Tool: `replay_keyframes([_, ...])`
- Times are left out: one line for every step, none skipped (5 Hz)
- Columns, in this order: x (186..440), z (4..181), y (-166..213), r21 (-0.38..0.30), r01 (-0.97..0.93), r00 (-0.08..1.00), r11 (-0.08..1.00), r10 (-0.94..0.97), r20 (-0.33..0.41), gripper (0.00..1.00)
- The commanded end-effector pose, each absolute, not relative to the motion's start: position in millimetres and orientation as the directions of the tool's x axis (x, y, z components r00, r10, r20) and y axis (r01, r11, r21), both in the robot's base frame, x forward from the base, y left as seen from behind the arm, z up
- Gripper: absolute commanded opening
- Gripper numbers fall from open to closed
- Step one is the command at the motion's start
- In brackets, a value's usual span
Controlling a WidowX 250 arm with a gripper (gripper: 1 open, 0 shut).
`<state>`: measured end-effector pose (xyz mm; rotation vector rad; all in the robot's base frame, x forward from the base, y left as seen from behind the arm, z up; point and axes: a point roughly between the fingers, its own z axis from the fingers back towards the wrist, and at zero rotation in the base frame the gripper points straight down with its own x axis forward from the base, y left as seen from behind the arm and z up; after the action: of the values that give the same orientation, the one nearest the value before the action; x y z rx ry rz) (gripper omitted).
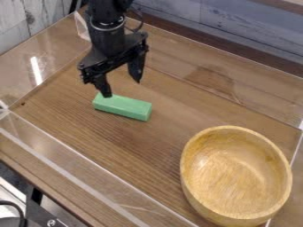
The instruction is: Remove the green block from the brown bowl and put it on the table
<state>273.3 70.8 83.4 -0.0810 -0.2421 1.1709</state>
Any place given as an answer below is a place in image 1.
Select brown wooden bowl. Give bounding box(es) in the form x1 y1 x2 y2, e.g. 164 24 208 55
180 125 292 227

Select clear acrylic enclosure wall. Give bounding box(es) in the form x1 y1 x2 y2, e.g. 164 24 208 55
0 14 303 227

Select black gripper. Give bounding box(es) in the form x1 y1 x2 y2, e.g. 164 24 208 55
79 24 150 98

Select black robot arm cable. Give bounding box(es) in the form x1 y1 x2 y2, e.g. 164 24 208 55
124 5 146 34

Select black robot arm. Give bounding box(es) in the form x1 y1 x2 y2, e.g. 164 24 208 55
78 0 150 98

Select green rectangular block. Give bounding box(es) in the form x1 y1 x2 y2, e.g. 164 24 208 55
92 93 152 121

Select black cable on floor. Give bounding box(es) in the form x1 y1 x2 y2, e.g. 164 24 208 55
0 200 28 227

